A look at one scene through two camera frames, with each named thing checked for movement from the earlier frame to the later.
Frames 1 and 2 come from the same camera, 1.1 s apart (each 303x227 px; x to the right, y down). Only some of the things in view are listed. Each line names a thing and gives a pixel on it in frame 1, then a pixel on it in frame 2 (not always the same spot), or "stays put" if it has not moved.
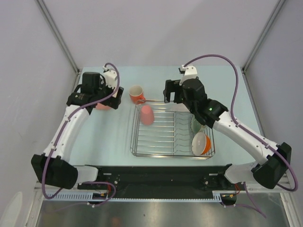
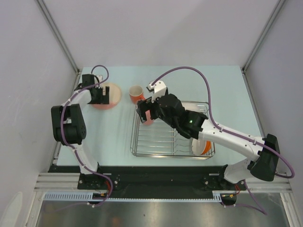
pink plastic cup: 147,115 stays put
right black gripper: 170,87 -> 143,106
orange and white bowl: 201,144 stays put
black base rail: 165,181 stays put
